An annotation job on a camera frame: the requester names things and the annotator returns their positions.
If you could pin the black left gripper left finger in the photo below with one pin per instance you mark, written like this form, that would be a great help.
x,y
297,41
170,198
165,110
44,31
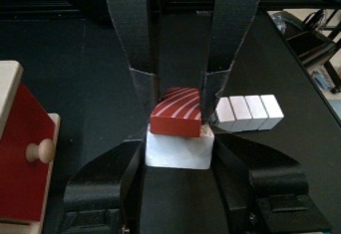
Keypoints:
x,y
95,191

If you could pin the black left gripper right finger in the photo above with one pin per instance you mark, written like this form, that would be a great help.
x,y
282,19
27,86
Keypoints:
x,y
266,185

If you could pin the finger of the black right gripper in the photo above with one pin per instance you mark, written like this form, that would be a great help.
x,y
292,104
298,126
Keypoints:
x,y
233,22
133,29

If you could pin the white toy rice block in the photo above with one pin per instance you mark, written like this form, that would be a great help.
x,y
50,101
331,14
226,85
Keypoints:
x,y
177,151

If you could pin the red striped toy salmon slice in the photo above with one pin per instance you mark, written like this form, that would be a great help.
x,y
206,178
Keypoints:
x,y
175,120

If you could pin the red wooden box with knob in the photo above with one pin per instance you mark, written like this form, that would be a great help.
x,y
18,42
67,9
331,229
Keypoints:
x,y
22,165

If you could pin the white four-segment toy block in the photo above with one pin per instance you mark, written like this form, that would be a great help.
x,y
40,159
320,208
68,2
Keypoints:
x,y
249,112

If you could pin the blue packet on floor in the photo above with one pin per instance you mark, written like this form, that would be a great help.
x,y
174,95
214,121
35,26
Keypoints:
x,y
321,80

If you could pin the black metal frame bar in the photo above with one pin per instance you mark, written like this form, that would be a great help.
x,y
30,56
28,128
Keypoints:
x,y
301,3

